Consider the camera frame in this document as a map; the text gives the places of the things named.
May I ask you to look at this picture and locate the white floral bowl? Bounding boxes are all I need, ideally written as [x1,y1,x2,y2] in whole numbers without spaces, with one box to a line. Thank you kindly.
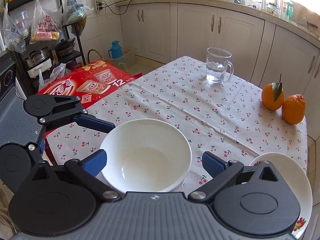
[100,119,192,193]

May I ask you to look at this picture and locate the white deep plate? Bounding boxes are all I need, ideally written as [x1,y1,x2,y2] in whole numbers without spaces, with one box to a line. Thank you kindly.
[250,152,312,239]

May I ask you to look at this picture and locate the white kitchen cabinets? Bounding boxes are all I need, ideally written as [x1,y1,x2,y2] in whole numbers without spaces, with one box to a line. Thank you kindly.
[119,0,319,139]

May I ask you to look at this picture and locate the red drink carton box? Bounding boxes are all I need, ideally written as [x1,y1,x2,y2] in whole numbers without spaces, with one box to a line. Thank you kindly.
[38,60,136,108]

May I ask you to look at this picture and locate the cherry print tablecloth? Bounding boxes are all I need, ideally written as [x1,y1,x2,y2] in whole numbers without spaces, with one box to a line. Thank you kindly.
[44,55,309,193]

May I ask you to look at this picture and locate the teal thermos jug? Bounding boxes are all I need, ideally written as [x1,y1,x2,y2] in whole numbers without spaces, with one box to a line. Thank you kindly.
[108,41,123,59]

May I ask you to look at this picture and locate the black storage rack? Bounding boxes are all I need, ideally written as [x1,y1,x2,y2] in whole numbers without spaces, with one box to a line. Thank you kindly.
[8,0,86,96]

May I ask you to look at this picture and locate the orange with leaf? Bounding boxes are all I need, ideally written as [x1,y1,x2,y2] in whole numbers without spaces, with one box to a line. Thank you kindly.
[261,75,284,111]

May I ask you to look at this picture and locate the glass mug with water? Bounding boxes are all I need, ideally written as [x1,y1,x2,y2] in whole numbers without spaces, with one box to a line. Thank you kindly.
[206,47,234,83]

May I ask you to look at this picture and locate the plastic bag with snacks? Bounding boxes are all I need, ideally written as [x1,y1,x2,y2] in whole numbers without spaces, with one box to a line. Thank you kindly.
[30,0,60,43]

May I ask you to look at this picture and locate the bumpy orange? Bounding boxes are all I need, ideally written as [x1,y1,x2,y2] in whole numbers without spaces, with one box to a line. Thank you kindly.
[281,94,306,125]

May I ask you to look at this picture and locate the white power strip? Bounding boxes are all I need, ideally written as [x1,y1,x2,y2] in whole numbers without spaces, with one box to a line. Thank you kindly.
[95,0,103,11]

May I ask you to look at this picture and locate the wooden cutting board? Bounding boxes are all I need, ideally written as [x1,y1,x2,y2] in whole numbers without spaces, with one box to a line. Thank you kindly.
[292,2,319,30]

